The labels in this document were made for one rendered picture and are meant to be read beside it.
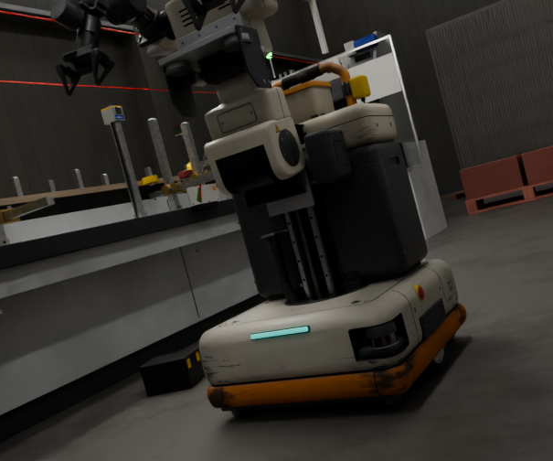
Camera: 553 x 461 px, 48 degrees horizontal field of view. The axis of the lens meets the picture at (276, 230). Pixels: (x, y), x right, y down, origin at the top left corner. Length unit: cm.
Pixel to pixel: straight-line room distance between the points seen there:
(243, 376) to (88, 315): 124
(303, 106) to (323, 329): 73
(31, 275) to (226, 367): 96
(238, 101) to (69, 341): 146
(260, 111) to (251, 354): 67
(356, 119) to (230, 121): 37
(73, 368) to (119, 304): 39
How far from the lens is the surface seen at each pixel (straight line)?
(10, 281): 244
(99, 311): 294
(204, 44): 168
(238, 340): 178
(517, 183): 693
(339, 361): 164
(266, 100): 170
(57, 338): 279
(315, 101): 197
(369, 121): 187
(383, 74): 553
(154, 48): 193
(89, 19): 175
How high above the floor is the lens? 56
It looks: 2 degrees down
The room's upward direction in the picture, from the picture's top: 15 degrees counter-clockwise
